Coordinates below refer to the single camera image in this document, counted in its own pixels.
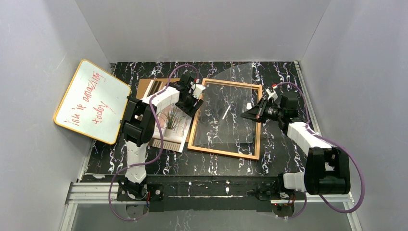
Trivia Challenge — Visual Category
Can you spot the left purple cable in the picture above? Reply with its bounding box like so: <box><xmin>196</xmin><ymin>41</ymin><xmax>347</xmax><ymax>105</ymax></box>
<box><xmin>107</xmin><ymin>64</ymin><xmax>200</xmax><ymax>222</ymax></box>

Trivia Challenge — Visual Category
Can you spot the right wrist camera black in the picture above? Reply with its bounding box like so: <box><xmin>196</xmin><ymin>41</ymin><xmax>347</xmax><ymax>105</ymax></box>
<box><xmin>268</xmin><ymin>84</ymin><xmax>298</xmax><ymax>118</ymax></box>

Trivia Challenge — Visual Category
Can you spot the aluminium rail base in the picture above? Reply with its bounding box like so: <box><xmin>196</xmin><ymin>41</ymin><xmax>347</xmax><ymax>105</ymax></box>
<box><xmin>60</xmin><ymin>179</ymin><xmax>362</xmax><ymax>231</ymax></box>

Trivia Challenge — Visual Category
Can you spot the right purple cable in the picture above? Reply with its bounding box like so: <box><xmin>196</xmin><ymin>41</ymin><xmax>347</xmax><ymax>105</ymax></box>
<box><xmin>271</xmin><ymin>82</ymin><xmax>366</xmax><ymax>220</ymax></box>

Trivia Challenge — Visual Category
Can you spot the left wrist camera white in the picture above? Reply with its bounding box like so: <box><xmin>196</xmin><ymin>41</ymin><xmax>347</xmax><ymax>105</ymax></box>
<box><xmin>191</xmin><ymin>80</ymin><xmax>206</xmax><ymax>99</ymax></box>

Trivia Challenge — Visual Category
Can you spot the purple cable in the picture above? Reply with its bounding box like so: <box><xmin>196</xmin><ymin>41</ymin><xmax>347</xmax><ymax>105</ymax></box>
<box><xmin>271</xmin><ymin>82</ymin><xmax>366</xmax><ymax>220</ymax></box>
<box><xmin>107</xmin><ymin>64</ymin><xmax>200</xmax><ymax>222</ymax></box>

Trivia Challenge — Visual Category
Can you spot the whiteboard with red writing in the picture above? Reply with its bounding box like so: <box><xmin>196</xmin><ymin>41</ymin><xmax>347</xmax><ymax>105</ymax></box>
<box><xmin>53</xmin><ymin>59</ymin><xmax>131</xmax><ymax>144</ymax></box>

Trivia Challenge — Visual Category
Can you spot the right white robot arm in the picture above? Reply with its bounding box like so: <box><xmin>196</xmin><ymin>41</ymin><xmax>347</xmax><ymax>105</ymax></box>
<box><xmin>241</xmin><ymin>99</ymin><xmax>350</xmax><ymax>195</ymax></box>

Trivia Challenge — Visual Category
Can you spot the plant photo print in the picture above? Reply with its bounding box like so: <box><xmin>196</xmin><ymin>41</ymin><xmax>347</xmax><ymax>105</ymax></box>
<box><xmin>148</xmin><ymin>100</ymin><xmax>191</xmax><ymax>153</ymax></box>

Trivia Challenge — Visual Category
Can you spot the transparent plastic sheet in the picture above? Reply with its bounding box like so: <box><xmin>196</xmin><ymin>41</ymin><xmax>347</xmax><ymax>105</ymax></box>
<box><xmin>192</xmin><ymin>63</ymin><xmax>258</xmax><ymax>150</ymax></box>

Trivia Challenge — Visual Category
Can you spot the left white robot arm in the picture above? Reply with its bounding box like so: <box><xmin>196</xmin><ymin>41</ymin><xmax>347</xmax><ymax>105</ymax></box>
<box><xmin>118</xmin><ymin>75</ymin><xmax>205</xmax><ymax>198</ymax></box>

